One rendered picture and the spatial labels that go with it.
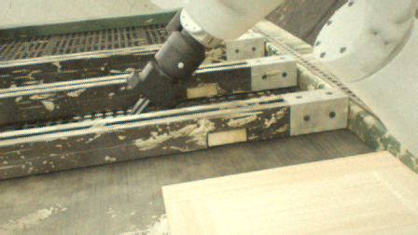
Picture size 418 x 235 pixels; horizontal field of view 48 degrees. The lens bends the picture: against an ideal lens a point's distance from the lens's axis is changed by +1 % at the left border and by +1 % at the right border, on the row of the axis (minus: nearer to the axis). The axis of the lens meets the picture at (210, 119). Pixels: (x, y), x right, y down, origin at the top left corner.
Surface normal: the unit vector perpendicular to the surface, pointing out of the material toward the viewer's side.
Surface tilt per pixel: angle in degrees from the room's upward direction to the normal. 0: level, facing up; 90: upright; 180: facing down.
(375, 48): 84
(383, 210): 51
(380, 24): 84
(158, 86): 90
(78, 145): 90
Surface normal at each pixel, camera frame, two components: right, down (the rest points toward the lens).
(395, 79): -0.06, 0.58
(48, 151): 0.19, 0.37
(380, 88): -0.28, 0.74
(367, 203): -0.07, -0.92
